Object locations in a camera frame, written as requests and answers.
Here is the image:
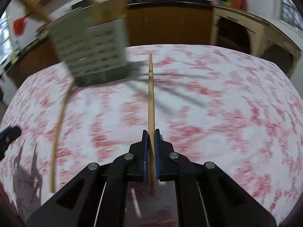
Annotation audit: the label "wooden lower cabinets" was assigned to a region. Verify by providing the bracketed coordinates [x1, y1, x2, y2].
[5, 4, 213, 87]

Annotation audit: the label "red plastic bag on wall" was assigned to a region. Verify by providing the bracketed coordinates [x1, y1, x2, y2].
[13, 15, 28, 37]

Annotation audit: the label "right window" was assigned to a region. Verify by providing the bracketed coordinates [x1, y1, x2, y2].
[281, 0, 303, 31]

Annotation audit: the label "left window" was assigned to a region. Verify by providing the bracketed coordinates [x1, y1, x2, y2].
[0, 11, 13, 64]

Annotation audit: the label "green perforated utensil holder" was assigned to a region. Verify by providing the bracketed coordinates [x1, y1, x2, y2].
[48, 4, 130, 87]

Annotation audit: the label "window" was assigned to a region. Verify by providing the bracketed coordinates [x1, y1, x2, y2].
[281, 0, 303, 31]
[0, 11, 13, 64]

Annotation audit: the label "cream wooden side table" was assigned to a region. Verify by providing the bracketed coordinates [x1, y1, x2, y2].
[210, 5, 302, 77]

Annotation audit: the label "floral pink tablecloth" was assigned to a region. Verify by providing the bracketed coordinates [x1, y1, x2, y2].
[0, 43, 303, 227]

